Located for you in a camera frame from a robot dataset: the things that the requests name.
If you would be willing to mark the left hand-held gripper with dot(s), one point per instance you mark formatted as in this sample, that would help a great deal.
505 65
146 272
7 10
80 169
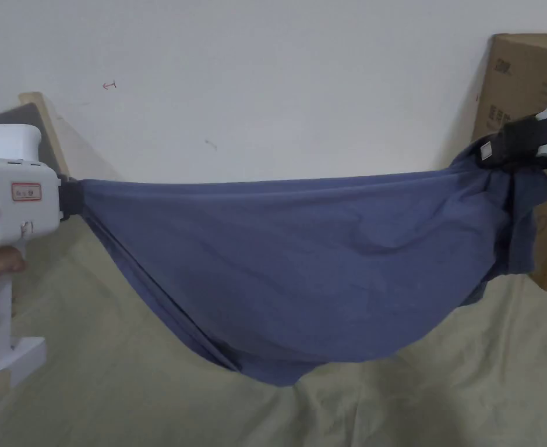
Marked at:
17 214

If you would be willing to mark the dark blue shirt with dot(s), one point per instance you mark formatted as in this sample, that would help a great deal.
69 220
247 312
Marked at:
278 260

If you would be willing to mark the person's left hand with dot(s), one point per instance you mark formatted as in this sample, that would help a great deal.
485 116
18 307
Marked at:
0 260

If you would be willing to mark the brown cardboard carton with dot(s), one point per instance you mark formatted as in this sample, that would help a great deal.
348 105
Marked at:
515 84

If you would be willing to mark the bed with beige sheet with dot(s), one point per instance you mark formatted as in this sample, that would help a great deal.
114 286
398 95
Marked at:
114 372

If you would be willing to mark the grey padded headboard wooden frame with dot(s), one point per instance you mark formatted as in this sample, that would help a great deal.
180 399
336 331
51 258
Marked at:
40 116

